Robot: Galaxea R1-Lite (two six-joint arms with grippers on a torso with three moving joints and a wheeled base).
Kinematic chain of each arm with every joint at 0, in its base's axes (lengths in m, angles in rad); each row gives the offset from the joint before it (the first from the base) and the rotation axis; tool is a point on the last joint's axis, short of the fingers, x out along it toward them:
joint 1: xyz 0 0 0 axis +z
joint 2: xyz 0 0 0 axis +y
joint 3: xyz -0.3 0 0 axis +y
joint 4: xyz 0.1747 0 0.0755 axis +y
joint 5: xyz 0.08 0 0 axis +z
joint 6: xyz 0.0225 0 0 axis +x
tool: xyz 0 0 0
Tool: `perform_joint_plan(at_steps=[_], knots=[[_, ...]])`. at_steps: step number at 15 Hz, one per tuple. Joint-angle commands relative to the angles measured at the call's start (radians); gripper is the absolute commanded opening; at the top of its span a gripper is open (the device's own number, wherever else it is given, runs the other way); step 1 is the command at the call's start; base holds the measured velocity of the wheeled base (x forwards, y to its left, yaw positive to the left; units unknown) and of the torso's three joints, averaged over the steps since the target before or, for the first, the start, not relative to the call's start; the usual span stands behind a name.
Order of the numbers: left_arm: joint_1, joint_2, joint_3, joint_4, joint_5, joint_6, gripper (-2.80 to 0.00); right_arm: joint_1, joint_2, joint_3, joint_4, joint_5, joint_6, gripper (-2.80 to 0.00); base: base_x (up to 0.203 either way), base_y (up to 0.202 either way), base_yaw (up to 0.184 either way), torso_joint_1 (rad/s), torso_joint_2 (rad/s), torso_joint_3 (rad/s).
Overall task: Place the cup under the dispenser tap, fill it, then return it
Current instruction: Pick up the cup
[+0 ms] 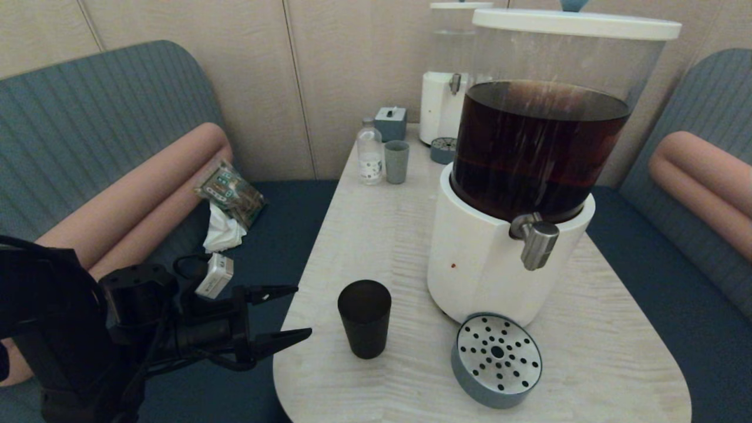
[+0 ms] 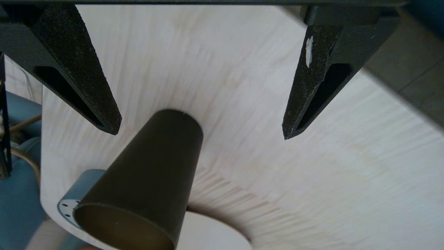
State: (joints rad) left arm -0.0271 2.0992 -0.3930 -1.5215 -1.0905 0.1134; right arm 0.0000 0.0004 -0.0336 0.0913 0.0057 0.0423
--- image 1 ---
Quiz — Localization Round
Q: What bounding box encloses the black tapered cup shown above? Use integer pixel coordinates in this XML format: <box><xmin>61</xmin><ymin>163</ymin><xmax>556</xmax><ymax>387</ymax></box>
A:
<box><xmin>337</xmin><ymin>280</ymin><xmax>392</xmax><ymax>360</ymax></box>

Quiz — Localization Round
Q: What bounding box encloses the steel dispenser tap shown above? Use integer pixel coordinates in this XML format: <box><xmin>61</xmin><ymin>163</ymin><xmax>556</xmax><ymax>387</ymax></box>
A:
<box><xmin>509</xmin><ymin>213</ymin><xmax>560</xmax><ymax>271</ymax></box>

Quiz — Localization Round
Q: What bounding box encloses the grey-blue cup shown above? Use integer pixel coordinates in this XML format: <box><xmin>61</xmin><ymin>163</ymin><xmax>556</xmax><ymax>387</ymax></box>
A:
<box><xmin>384</xmin><ymin>140</ymin><xmax>410</xmax><ymax>184</ymax></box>

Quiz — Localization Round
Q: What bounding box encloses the dark blue seat cushion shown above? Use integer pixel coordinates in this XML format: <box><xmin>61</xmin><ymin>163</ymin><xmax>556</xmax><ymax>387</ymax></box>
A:
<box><xmin>138</xmin><ymin>179</ymin><xmax>340</xmax><ymax>423</ymax></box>
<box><xmin>585</xmin><ymin>187</ymin><xmax>752</xmax><ymax>423</ymax></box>

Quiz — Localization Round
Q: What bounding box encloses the crumpled white tissue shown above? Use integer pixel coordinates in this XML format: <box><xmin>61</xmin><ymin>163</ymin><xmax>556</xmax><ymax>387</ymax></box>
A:
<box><xmin>203</xmin><ymin>203</ymin><xmax>248</xmax><ymax>254</ymax></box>

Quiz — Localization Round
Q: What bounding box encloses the green patterned snack packet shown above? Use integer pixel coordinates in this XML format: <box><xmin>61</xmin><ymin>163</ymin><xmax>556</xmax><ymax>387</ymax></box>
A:
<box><xmin>196</xmin><ymin>160</ymin><xmax>266</xmax><ymax>230</ymax></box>

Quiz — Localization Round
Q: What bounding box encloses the pink bolster cushion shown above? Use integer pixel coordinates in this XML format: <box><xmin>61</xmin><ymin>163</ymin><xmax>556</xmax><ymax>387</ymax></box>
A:
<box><xmin>647</xmin><ymin>131</ymin><xmax>752</xmax><ymax>262</ymax></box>
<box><xmin>0</xmin><ymin>122</ymin><xmax>234</xmax><ymax>387</ymax></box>

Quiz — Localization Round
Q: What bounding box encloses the large tea dispenser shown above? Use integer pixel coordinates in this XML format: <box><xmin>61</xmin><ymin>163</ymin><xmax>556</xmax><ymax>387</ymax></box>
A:
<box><xmin>427</xmin><ymin>0</ymin><xmax>682</xmax><ymax>327</ymax></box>

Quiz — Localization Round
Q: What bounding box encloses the blue-grey napkin box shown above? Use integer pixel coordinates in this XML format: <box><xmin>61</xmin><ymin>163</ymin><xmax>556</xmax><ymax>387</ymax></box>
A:
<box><xmin>374</xmin><ymin>106</ymin><xmax>407</xmax><ymax>142</ymax></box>

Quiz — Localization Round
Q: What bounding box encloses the large blue-grey perforated drip tray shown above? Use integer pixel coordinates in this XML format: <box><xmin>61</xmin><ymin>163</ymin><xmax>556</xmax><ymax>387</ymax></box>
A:
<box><xmin>451</xmin><ymin>313</ymin><xmax>542</xmax><ymax>409</ymax></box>

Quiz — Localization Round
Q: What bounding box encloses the small blue-grey drip tray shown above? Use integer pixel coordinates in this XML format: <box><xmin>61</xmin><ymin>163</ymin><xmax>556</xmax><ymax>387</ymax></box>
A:
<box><xmin>430</xmin><ymin>137</ymin><xmax>457</xmax><ymax>165</ymax></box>

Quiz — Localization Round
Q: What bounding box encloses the small clear water dispenser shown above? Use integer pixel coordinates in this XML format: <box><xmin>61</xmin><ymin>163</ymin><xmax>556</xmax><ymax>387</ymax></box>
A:
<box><xmin>419</xmin><ymin>0</ymin><xmax>494</xmax><ymax>146</ymax></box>

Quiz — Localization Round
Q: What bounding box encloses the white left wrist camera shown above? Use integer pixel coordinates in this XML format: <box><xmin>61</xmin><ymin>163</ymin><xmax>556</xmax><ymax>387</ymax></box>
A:
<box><xmin>195</xmin><ymin>253</ymin><xmax>234</xmax><ymax>299</ymax></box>

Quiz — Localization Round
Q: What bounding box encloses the black left camera cable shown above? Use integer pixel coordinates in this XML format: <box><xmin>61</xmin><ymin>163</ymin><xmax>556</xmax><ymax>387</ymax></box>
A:
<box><xmin>173</xmin><ymin>254</ymin><xmax>210</xmax><ymax>281</ymax></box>

